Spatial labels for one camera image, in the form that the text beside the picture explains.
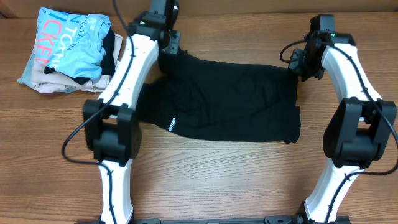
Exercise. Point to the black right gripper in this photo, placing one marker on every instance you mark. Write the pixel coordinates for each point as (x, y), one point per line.
(296, 62)

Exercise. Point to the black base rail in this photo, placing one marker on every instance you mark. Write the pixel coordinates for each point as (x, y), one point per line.
(284, 219)

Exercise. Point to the light blue printed t-shirt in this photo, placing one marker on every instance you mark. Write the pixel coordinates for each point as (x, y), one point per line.
(70, 43)

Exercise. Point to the black t-shirt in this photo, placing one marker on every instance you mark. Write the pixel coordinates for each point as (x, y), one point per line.
(219, 101)

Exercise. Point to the beige folded garment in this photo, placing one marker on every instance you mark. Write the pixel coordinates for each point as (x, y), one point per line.
(58, 82)

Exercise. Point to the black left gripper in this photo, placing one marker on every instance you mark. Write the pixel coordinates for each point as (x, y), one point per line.
(174, 41)

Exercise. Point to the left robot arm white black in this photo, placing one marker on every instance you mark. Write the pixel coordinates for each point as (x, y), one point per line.
(111, 125)

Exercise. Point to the dark folded garment in pile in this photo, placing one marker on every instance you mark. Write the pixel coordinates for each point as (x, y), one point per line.
(107, 64)

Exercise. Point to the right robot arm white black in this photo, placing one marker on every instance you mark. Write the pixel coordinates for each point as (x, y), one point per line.
(359, 130)

